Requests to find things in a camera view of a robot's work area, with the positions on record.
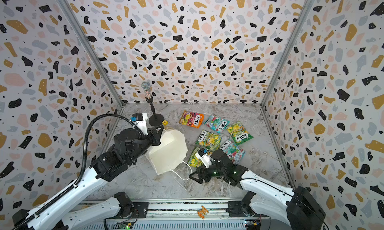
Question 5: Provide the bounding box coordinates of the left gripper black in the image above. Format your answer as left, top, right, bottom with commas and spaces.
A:
127, 124, 165, 164

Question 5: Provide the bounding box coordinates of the white paper bag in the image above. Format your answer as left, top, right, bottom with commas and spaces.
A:
146, 127, 192, 181

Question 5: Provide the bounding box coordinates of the red green Fox's candy bag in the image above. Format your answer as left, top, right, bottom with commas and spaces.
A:
205, 115, 230, 134

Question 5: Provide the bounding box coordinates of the orange Fox's candy bag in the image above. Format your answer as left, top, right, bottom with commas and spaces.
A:
179, 111, 205, 128

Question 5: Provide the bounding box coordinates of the yellow green Fox's candy bag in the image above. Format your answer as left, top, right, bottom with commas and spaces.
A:
226, 122, 253, 145

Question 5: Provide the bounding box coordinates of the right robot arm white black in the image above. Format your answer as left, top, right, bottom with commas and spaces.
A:
189, 150, 329, 230

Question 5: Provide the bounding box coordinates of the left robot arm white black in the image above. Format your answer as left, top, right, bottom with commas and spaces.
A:
13, 126, 164, 230

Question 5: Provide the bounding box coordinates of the microphone on black stand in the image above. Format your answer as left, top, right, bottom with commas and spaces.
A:
141, 81, 165, 127

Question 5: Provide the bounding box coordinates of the orange plastic clip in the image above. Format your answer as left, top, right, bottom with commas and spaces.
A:
197, 206, 209, 220

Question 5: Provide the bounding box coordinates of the right circuit board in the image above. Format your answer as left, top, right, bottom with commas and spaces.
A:
245, 220, 261, 230

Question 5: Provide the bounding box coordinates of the circuit board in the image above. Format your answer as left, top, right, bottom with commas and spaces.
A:
113, 221, 134, 230
245, 220, 261, 230

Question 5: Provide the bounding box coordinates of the left circuit board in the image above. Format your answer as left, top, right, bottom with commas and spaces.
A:
113, 221, 134, 230

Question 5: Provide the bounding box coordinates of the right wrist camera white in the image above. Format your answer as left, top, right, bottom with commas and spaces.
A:
195, 149, 212, 169

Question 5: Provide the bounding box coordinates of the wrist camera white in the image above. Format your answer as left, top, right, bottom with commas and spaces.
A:
131, 113, 148, 136
195, 149, 212, 169

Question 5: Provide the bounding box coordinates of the black corrugated cable conduit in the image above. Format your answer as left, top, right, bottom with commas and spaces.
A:
11, 114, 145, 230

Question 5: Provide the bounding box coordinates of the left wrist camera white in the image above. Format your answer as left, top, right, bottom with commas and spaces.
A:
131, 113, 148, 136

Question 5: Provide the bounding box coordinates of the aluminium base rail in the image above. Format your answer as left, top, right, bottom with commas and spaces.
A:
58, 197, 316, 230

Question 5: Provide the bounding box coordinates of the left aluminium corner post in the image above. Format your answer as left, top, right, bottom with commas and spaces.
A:
56, 0, 124, 109

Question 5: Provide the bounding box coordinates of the aluminium corner post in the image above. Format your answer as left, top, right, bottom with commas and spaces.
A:
56, 0, 124, 109
261, 0, 315, 109

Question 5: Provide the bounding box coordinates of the right aluminium corner post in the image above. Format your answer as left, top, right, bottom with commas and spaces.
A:
261, 0, 315, 109

